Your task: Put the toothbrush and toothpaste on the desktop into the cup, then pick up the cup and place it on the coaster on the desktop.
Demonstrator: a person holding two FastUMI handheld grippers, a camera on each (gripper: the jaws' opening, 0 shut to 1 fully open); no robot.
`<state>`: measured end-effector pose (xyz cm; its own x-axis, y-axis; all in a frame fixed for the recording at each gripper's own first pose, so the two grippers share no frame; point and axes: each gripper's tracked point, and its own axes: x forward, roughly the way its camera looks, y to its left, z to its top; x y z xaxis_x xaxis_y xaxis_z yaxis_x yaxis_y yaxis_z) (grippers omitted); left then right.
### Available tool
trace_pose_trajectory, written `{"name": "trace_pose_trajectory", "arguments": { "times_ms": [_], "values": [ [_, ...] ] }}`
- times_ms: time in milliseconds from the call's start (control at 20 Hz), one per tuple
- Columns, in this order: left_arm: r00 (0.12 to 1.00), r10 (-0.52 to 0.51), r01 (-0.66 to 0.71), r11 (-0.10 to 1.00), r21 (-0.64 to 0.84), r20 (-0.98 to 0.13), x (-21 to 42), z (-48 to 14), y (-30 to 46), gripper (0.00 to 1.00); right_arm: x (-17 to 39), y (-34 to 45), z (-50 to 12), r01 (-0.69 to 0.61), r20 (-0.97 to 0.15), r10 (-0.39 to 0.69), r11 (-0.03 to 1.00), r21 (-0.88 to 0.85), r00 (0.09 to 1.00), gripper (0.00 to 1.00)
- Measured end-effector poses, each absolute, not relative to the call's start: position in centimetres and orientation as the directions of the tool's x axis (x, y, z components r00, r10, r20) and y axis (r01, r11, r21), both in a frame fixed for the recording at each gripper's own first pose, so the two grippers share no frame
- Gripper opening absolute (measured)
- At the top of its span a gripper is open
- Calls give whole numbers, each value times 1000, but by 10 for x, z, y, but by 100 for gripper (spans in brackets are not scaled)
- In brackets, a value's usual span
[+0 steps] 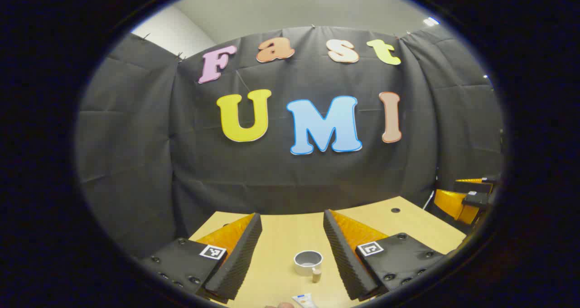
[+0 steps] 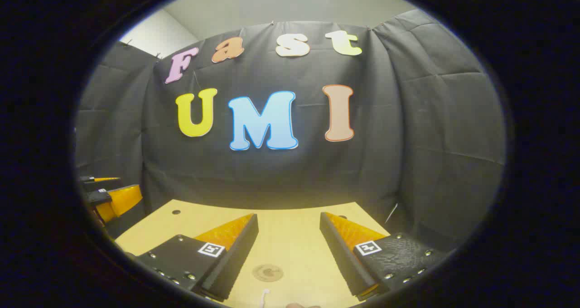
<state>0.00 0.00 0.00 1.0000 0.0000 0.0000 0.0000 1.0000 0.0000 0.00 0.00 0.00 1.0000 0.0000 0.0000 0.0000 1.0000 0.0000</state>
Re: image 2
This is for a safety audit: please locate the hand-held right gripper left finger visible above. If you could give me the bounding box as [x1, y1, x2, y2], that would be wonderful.
[135, 213, 260, 302]

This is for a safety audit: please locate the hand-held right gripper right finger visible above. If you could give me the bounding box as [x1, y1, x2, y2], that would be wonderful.
[319, 211, 449, 302]

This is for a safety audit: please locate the round cork coaster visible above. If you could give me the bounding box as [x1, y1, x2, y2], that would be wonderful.
[252, 264, 285, 283]

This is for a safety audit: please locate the light wooden desktop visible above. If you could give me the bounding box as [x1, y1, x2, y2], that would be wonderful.
[115, 199, 392, 308]

